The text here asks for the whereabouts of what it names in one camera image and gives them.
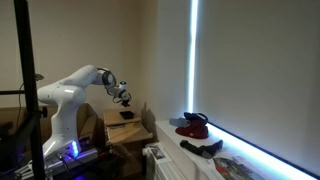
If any white radiator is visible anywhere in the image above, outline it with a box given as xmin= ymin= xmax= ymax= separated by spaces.
xmin=143 ymin=142 xmax=188 ymax=180

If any narrow white roller blind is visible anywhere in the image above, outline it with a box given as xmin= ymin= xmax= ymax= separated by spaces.
xmin=156 ymin=0 xmax=193 ymax=122

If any light wooden cabinet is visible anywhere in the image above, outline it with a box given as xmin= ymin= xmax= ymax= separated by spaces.
xmin=102 ymin=108 xmax=143 ymax=128

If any wide white roller blind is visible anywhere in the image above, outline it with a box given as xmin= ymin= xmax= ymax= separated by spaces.
xmin=193 ymin=0 xmax=320 ymax=178

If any navy blue cap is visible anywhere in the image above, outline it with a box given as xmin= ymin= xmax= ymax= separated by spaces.
xmin=182 ymin=111 xmax=210 ymax=126

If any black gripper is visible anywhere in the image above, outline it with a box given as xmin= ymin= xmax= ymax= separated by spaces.
xmin=120 ymin=97 xmax=132 ymax=109

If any pull-out wooden drawer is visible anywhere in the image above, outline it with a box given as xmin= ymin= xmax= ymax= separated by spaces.
xmin=105 ymin=121 xmax=155 ymax=145

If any white window sill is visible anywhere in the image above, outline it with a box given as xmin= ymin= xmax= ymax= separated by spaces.
xmin=154 ymin=119 xmax=312 ymax=180

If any light blue cap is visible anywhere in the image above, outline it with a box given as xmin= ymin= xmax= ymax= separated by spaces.
xmin=168 ymin=117 xmax=188 ymax=129

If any photo leaflet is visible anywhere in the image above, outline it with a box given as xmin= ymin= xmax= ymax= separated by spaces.
xmin=148 ymin=146 xmax=166 ymax=161

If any grey simplehuman booklet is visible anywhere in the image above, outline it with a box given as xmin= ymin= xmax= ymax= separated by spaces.
xmin=108 ymin=123 xmax=127 ymax=130

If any black plastic tray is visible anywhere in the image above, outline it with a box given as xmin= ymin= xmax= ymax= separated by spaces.
xmin=118 ymin=110 xmax=136 ymax=121

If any maroon baseball cap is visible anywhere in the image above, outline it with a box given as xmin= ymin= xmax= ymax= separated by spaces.
xmin=174 ymin=118 xmax=210 ymax=140

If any colourful printed magazine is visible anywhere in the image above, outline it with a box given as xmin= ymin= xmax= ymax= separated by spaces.
xmin=212 ymin=155 xmax=265 ymax=180

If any metal robot base platform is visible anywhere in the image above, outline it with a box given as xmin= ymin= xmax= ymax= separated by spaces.
xmin=13 ymin=138 xmax=100 ymax=180

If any black camera stand pole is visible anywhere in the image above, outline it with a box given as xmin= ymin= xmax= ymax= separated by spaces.
xmin=0 ymin=0 xmax=48 ymax=180

